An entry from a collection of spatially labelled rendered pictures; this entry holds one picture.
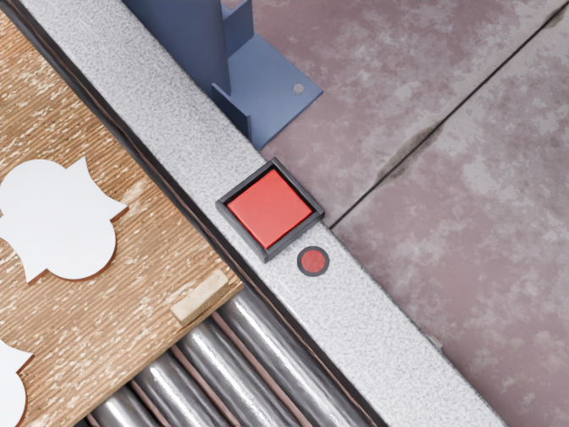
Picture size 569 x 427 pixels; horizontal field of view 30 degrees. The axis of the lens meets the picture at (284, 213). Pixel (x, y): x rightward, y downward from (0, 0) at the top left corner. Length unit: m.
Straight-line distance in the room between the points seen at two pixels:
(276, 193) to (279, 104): 1.08
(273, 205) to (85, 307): 0.20
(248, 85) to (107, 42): 1.01
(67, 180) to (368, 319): 0.32
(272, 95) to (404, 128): 0.27
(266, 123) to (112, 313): 1.14
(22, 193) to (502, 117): 1.29
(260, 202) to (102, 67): 0.23
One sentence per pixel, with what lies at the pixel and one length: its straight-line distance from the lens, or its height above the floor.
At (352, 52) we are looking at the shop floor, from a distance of 2.18.
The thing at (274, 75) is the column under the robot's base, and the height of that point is 0.01.
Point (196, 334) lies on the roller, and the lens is 1.00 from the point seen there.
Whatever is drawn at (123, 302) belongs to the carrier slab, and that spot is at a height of 0.94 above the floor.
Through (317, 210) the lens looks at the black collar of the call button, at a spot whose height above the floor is 0.93.
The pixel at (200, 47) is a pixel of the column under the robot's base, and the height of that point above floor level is 0.30.
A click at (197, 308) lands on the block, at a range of 0.96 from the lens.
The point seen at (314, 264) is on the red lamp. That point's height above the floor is 0.92.
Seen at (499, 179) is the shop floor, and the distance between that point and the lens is 2.08.
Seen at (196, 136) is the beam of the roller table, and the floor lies 0.92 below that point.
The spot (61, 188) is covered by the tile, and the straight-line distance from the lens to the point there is 1.03.
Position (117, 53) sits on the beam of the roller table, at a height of 0.91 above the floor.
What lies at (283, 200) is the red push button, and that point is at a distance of 1.03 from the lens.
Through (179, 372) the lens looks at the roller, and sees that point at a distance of 0.99.
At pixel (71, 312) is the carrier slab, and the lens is 1.00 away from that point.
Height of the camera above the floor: 1.88
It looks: 68 degrees down
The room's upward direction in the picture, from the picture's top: 2 degrees counter-clockwise
